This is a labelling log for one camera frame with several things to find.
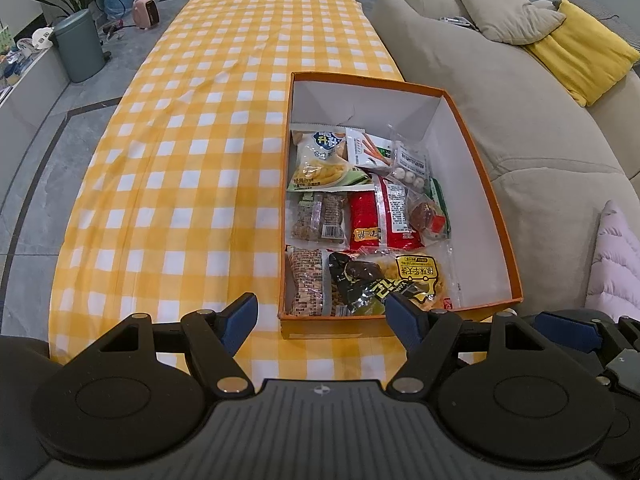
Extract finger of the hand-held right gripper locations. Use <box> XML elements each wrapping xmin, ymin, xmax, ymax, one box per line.
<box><xmin>522</xmin><ymin>311</ymin><xmax>621</xmax><ymax>355</ymax></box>
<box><xmin>619</xmin><ymin>317</ymin><xmax>640</xmax><ymax>351</ymax></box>

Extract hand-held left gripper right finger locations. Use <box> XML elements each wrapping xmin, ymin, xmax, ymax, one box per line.
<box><xmin>385</xmin><ymin>292</ymin><xmax>551</xmax><ymax>395</ymax></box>

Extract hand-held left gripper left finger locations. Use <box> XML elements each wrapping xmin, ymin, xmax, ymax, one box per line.
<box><xmin>90</xmin><ymin>292</ymin><xmax>260</xmax><ymax>395</ymax></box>

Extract yellow snack packet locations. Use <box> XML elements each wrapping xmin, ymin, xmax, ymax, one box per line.
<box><xmin>380</xmin><ymin>255</ymin><xmax>453</xmax><ymax>311</ymax></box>

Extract dark brown snack packet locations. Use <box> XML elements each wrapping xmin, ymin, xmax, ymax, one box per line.
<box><xmin>327</xmin><ymin>251</ymin><xmax>396</xmax><ymax>317</ymax></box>

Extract large clear nut bar packet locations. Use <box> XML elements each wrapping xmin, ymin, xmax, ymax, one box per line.
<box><xmin>285</xmin><ymin>246</ymin><xmax>326</xmax><ymax>317</ymax></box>

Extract red white snack packet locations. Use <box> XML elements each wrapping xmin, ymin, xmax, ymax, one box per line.
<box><xmin>375</xmin><ymin>175</ymin><xmax>426</xmax><ymax>251</ymax></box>

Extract clear packet brown snack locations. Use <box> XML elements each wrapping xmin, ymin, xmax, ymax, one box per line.
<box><xmin>407</xmin><ymin>195</ymin><xmax>448</xmax><ymax>238</ymax></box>

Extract small clear nut bar packet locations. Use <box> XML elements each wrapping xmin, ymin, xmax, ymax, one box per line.
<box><xmin>291</xmin><ymin>191</ymin><xmax>351</xmax><ymax>246</ymax></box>

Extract green snack packet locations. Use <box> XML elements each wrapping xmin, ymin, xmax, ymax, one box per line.
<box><xmin>429</xmin><ymin>177</ymin><xmax>451</xmax><ymax>237</ymax></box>

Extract orange cardboard box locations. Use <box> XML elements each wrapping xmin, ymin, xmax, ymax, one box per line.
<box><xmin>277</xmin><ymin>71</ymin><xmax>523</xmax><ymax>340</ymax></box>

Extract clear packet white balls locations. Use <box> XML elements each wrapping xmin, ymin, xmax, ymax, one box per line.
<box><xmin>390</xmin><ymin>140</ymin><xmax>433</xmax><ymax>191</ymax></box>

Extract white carrot snack packet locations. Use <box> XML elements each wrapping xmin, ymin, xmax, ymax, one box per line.
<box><xmin>345</xmin><ymin>127</ymin><xmax>396</xmax><ymax>168</ymax></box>

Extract yellow chip packet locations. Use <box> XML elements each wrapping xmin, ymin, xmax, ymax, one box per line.
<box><xmin>291</xmin><ymin>130</ymin><xmax>373</xmax><ymax>193</ymax></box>

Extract pink quilted jacket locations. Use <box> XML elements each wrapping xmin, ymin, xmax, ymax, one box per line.
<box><xmin>585</xmin><ymin>200</ymin><xmax>640</xmax><ymax>321</ymax></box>

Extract yellow checked tablecloth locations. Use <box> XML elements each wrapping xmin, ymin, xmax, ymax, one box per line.
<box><xmin>47</xmin><ymin>0</ymin><xmax>506</xmax><ymax>396</ymax></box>

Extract beige sofa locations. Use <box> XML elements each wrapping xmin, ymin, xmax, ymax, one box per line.
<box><xmin>367</xmin><ymin>0</ymin><xmax>640</xmax><ymax>321</ymax></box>

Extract yellow pillow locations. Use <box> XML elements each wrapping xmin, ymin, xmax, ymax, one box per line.
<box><xmin>522</xmin><ymin>0</ymin><xmax>640</xmax><ymax>107</ymax></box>

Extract grey trash bin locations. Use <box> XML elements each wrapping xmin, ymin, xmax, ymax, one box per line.
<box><xmin>51</xmin><ymin>8</ymin><xmax>107</xmax><ymax>84</ymax></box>

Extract pink space heater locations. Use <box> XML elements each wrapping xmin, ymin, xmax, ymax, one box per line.
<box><xmin>132</xmin><ymin>0</ymin><xmax>161</xmax><ymax>30</ymax></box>

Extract grey striped cushion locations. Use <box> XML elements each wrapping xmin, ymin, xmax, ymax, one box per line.
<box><xmin>565</xmin><ymin>0</ymin><xmax>640</xmax><ymax>56</ymax></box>

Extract white low console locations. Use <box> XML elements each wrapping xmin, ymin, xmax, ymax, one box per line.
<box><xmin>0</xmin><ymin>25</ymin><xmax>71</xmax><ymax>111</ymax></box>

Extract beige cushion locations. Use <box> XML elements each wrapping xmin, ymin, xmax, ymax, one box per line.
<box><xmin>440</xmin><ymin>0</ymin><xmax>567</xmax><ymax>45</ymax></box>

